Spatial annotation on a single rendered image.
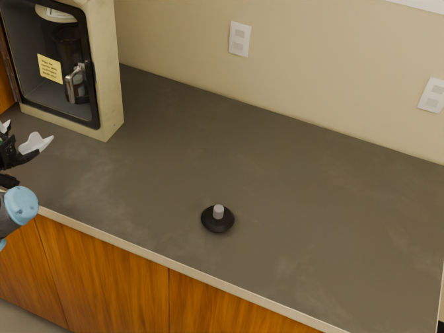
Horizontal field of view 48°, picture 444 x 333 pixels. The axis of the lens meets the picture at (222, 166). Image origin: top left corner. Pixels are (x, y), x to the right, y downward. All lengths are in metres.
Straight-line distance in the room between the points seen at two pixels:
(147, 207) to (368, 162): 0.71
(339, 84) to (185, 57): 0.55
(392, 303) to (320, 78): 0.74
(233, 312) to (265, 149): 0.51
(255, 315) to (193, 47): 0.92
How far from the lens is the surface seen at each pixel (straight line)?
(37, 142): 1.29
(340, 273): 1.34
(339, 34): 1.57
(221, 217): 1.33
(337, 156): 1.63
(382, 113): 1.68
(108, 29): 1.43
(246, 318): 1.43
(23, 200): 1.08
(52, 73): 1.53
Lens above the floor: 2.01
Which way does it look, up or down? 45 degrees down
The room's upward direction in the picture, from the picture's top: 6 degrees clockwise
